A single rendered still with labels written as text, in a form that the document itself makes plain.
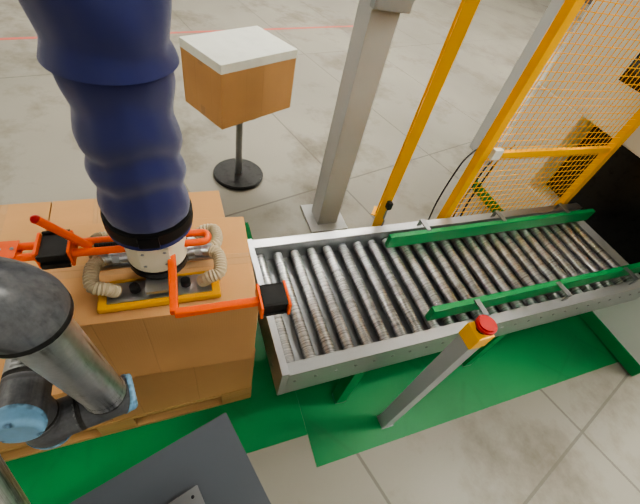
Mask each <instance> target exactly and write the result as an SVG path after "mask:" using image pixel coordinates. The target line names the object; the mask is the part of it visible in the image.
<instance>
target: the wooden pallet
mask: <svg viewBox="0 0 640 504"><path fill-rule="evenodd" d="M251 390H252V385H251V387H248V388H244V389H240V390H236V391H232V392H229V393H225V394H221V395H217V396H213V397H209V398H205V399H201V400H197V401H193V402H189V403H185V404H181V405H177V406H173V407H169V408H165V409H161V410H157V411H153V412H149V413H146V414H142V415H138V416H134V417H130V418H126V419H122V420H118V421H114V420H113V422H110V423H106V424H102V425H98V426H94V427H90V428H87V429H85V430H83V431H81V432H78V433H76V434H73V435H72V436H71V437H70V438H69V439H68V440H67V441H66V442H65V443H63V444H62V445H60V446H58V447H56V448H60V447H64V446H68V445H72V444H75V443H79V442H83V441H87V440H91V439H94V438H98V437H102V436H106V435H110V434H113V433H117V432H121V431H125V430H129V429H132V428H136V427H140V426H144V425H148V424H151V423H155V422H159V421H163V420H167V419H170V418H174V417H178V416H182V415H186V414H189V413H193V412H197V411H201V410H205V409H208V408H212V407H216V406H220V405H224V404H228V403H231V402H235V401H239V400H243V399H247V398H250V397H251ZM56 448H53V449H56ZM49 450H52V449H49ZM49 450H41V449H35V448H32V447H30V446H28V445H27V444H23V445H19V446H15V447H11V448H7V449H3V450H0V455H1V457H2V458H3V460H4V461H5V462H7V461H11V460H14V459H18V458H22V457H26V456H30V455H33V454H37V453H41V452H45V451H49Z"/></svg>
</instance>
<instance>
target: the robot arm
mask: <svg viewBox="0 0 640 504"><path fill-rule="evenodd" d="M73 316H74V302H73V299H72V296H71V294H70V293H69V291H68V290H67V288H66V287H65V286H64V285H63V283H62V282H61V281H60V280H59V279H57V278H56V277H55V276H53V275H52V274H50V273H49V272H47V271H44V270H42V269H40V268H38V267H36V266H33V265H31V264H28V263H25V262H21V261H18V260H15V259H10V258H6V257H1V256H0V359H6V360H5V364H4V368H3V372H2V377H1V380H0V442H2V443H21V442H25V443H26V444H27V445H28V446H30V447H32V448H35V449H41V450H49V449H53V448H56V447H58V446H60V445H62V444H63V443H65V442H66V441H67V440H68V439H69V438H70V437H71V436H72V435H73V434H76V433H78V432H81V431H83V430H85V429H87V428H90V427H93V426H95V425H98V424H100V423H103V422H105V421H108V420H110V419H113V418H115V417H118V416H120V415H123V414H128V413H129V412H130V411H133V410H135V409H136V408H137V406H138V401H137V397H136V392H135V388H134V384H133V380H132V376H131V374H122V375H121V376H119V375H118V374H117V373H116V371H115V370H114V369H113V368H112V366H111V365H110V364H109V363H108V361H107V360H106V359H105V358H104V356H103V355H102V354H101V352H100V351H99V350H98V349H97V347H96V346H95V345H94V344H93V342H92V341H91V340H90V339H89V337H88V336H87V335H86V333H85V332H84V331H83V330H82V328H81V327H80V326H79V325H78V323H77V322H76V321H75V320H74V318H73ZM53 385H55V386H56V387H57V388H59V389H60V390H62V391H63V392H64V393H66V394H67V395H66V396H64V397H61V398H58V399H55V398H54V397H53V396H51V393H52V386H53ZM0 504H31V503H30V501H29V500H28V498H27V496H26V495H25V493H24V492H23V490H22V488H21V487H20V485H19V484H18V482H17V480H16V479H15V477H14V476H13V474H12V472H11V471H10V469H9V468H8V466H7V464H6V463H5V461H4V460H3V458H2V457H1V455H0Z"/></svg>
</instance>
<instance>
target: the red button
mask: <svg viewBox="0 0 640 504"><path fill-rule="evenodd" d="M475 325H476V330H477V331H478V332H479V333H480V334H482V335H489V336H491V335H494V334H495V333H496V332H497V330H498V326H497V324H496V322H495V321H494V320H493V319H492V318H491V317H489V316H487V315H479V316H478V317H477V318H476V319H475Z"/></svg>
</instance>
